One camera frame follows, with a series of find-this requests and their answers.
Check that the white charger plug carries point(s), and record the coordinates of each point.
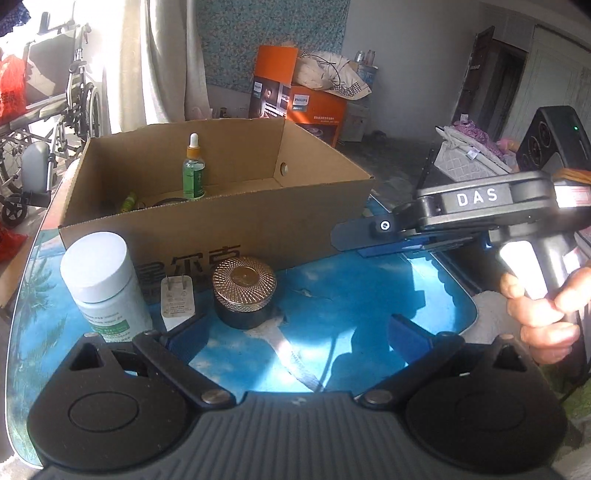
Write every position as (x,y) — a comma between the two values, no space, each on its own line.
(177,302)

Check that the blue patterned wall cloth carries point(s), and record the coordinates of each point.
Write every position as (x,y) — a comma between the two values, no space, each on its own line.
(272,27)

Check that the tall orange product box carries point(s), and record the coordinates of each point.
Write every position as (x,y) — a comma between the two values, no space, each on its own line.
(272,81)

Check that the person's right hand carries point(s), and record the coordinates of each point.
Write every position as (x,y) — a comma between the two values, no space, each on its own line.
(549,327)

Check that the green dropper bottle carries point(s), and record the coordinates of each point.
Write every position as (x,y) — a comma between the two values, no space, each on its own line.
(194,177)

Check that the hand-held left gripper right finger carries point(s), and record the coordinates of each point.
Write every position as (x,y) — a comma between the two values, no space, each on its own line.
(408,334)

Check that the dark wooden door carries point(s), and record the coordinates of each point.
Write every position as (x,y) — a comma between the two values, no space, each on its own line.
(478,76)

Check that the brown cardboard box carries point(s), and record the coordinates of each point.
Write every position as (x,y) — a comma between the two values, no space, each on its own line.
(258,230)

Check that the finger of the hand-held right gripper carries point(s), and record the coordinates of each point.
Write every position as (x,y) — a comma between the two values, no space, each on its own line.
(360,233)

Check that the dark jar with gold lid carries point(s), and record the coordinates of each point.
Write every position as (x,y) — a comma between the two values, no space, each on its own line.
(244,290)

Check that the checked pillow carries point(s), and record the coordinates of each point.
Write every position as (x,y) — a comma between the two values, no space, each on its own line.
(332,74)

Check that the bed with patterned mattress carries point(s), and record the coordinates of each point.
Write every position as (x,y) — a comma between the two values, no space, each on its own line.
(471,147)

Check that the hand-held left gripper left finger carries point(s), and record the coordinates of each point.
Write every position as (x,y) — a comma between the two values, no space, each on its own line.
(187,334)

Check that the light curtain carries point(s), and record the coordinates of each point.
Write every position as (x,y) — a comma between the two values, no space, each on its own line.
(152,60)

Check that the red plastic bag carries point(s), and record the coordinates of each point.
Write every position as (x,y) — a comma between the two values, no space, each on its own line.
(10,87)

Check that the wheelchair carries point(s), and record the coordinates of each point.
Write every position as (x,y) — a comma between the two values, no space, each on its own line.
(51,115)

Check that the white pill bottle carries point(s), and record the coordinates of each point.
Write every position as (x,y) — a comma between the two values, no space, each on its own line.
(106,286)

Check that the small white cabinet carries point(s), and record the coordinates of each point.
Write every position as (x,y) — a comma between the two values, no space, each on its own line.
(356,121)

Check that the small yellow green tube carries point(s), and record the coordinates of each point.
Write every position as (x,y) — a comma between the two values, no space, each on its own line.
(129,202)

